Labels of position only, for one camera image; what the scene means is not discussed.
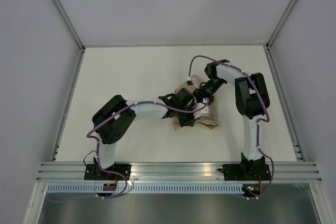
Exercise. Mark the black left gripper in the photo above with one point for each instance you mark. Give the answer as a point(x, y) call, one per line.
point(190, 122)

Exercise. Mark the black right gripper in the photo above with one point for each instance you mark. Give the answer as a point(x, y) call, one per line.
point(199, 95)

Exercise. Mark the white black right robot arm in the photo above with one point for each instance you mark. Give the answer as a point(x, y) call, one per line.
point(252, 101)

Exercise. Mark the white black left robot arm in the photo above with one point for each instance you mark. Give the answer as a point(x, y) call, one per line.
point(112, 121)

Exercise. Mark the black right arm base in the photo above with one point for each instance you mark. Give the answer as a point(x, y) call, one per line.
point(235, 172)

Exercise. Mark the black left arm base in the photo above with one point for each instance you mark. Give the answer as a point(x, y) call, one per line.
point(117, 172)

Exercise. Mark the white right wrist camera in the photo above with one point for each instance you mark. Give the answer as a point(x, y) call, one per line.
point(192, 81)

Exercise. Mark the aluminium rear frame bar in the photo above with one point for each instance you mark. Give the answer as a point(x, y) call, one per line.
point(177, 44)

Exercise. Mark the aluminium table edge rail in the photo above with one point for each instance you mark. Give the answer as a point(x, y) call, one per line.
point(64, 114)

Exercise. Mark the aluminium front mounting rail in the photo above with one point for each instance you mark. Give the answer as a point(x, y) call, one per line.
point(285, 172)

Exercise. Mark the aluminium right frame post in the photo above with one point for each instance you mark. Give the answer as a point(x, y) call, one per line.
point(284, 16)

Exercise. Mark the aluminium frame post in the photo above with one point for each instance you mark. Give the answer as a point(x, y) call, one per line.
point(67, 22)
point(284, 16)

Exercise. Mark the white slotted cable duct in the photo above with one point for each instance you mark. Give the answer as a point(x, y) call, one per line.
point(146, 188)

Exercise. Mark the aluminium left frame post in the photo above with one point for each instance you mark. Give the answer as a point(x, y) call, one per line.
point(67, 22)

